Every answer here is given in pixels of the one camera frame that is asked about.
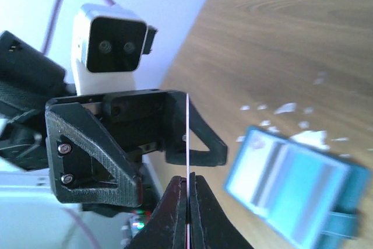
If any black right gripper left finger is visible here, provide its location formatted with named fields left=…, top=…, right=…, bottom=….
left=127, top=176, right=187, bottom=249

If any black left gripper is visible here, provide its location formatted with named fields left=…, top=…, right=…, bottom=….
left=45, top=89, right=228, bottom=206

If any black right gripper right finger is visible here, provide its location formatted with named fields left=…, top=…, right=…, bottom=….
left=189, top=173, right=252, bottom=249

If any red credit card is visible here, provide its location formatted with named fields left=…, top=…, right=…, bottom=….
left=185, top=93, right=191, bottom=249

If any blue card holder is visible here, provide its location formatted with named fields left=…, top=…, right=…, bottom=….
left=224, top=126, right=370, bottom=248

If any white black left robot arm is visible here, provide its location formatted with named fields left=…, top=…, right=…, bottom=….
left=1, top=31, right=228, bottom=217

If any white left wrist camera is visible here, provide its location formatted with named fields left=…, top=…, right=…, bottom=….
left=71, top=3, right=157, bottom=96

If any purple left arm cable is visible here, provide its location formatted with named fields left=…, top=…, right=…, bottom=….
left=39, top=0, right=117, bottom=54

